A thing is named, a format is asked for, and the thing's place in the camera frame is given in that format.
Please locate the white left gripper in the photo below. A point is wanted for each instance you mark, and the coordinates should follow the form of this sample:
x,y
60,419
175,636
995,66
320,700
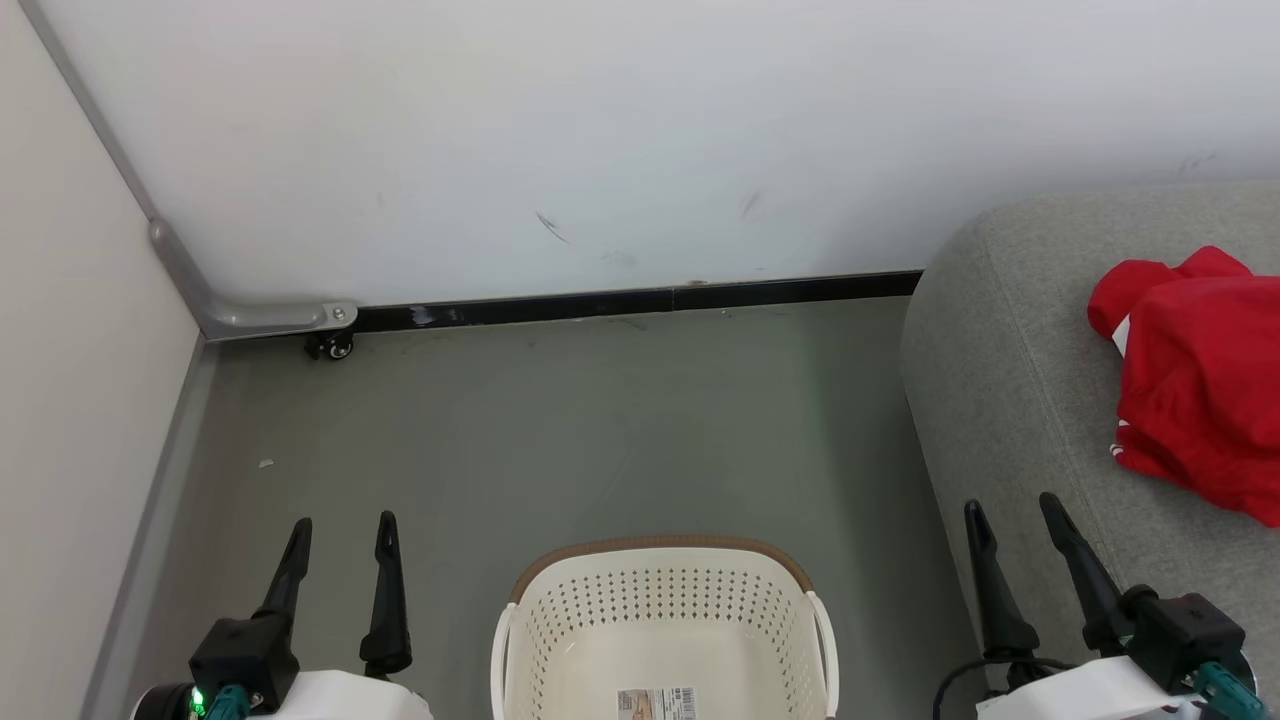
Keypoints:
x,y
340,700

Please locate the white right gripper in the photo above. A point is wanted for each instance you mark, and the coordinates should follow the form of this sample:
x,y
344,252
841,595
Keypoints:
x,y
1090,695

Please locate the red garment with white tag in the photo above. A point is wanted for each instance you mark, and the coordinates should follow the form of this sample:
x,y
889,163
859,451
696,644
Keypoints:
x,y
1200,340

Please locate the grey fabric sofa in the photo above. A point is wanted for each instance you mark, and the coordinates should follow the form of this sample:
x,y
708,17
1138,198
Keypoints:
x,y
1010,400

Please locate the grey panel floor trim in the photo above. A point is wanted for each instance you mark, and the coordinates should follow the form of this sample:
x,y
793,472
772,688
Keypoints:
x,y
160,500

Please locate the small black caster wheel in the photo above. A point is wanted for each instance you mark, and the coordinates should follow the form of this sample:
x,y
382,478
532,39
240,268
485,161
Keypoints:
x,y
332,346

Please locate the white perforated laundry basket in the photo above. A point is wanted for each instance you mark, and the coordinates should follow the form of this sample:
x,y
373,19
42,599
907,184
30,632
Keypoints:
x,y
660,620

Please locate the printed basket label sticker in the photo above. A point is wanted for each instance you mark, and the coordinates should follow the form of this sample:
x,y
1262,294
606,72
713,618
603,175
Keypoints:
x,y
657,705

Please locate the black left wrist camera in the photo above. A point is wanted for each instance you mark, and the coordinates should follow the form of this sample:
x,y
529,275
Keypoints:
x,y
245,655

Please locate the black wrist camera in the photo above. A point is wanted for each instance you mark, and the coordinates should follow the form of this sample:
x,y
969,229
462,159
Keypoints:
x,y
1185,635
245,655

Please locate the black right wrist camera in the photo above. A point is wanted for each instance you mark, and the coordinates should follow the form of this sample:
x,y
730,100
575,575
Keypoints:
x,y
1185,635

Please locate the teal left camera plug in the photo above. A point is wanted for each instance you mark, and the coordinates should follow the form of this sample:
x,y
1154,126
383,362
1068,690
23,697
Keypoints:
x,y
228,705

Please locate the teal camera plug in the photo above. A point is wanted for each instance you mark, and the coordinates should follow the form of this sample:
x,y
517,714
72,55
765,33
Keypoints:
x,y
228,705
1228,692

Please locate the teal right camera plug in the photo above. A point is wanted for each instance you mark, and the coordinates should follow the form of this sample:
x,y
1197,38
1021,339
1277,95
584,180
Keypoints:
x,y
1228,692

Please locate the grey metal bracket with caster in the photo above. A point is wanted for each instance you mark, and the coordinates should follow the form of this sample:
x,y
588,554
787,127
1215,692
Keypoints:
x,y
260,318

